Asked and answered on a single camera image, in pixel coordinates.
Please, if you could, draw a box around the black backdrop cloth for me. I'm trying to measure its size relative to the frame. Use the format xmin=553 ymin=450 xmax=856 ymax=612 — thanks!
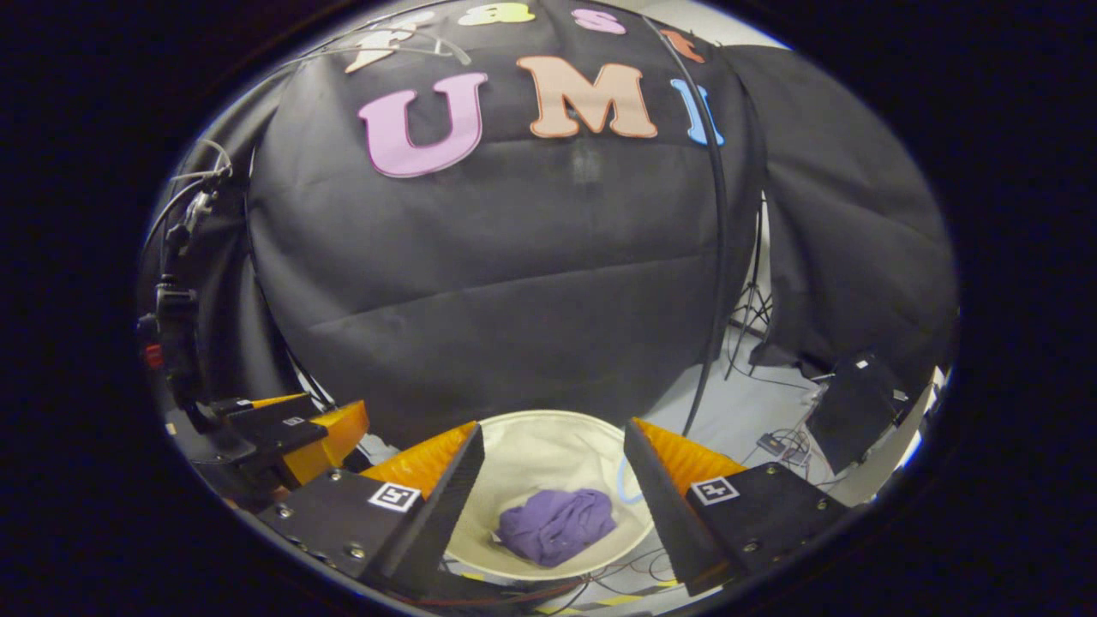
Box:
xmin=141 ymin=0 xmax=959 ymax=448

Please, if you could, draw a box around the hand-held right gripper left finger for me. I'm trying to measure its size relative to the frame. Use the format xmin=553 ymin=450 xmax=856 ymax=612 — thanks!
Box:
xmin=257 ymin=422 xmax=486 ymax=601

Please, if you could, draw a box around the black box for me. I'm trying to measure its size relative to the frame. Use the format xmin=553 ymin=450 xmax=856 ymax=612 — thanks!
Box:
xmin=804 ymin=350 xmax=911 ymax=477

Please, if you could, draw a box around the black tripod stand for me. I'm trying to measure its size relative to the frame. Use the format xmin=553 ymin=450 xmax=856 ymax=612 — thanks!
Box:
xmin=724 ymin=193 xmax=777 ymax=383

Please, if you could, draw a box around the black clothes rack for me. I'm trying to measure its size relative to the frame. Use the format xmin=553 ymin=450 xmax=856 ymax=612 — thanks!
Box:
xmin=643 ymin=17 xmax=731 ymax=438

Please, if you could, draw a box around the cream laundry hamper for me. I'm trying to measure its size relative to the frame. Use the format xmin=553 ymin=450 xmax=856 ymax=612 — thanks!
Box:
xmin=444 ymin=410 xmax=657 ymax=583

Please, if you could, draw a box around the purple jacket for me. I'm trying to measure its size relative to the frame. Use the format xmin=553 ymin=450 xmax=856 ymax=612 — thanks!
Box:
xmin=495 ymin=488 xmax=618 ymax=568

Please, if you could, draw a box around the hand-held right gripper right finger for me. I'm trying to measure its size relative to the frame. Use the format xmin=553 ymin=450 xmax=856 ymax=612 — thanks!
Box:
xmin=623 ymin=418 xmax=851 ymax=597

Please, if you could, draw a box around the white clothes hanger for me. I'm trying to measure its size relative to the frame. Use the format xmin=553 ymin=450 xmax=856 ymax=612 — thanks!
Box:
xmin=291 ymin=24 xmax=474 ymax=71

